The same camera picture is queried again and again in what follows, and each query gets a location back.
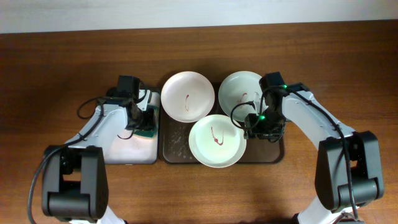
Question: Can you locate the green and yellow sponge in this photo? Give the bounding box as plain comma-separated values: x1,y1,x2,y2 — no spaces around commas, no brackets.
134,106,159,138

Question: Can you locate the pale green plate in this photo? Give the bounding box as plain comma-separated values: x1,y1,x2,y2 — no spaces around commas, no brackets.
218,71,262,122

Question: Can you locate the cream white plate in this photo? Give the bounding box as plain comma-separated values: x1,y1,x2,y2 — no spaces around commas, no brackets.
188,114,247,168

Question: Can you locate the pinkish white plate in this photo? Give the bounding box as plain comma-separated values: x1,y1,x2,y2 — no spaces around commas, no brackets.
161,71,215,123

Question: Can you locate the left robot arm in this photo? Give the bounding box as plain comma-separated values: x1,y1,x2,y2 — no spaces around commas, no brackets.
36,75,155,223

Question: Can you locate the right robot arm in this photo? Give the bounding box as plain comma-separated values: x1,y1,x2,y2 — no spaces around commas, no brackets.
244,72,384,223

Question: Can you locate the white cloth in tray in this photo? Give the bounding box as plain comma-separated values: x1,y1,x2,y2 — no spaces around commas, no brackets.
102,90,161,164

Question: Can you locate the large brown serving tray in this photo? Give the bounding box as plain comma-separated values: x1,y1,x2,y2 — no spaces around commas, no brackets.
160,83,284,164

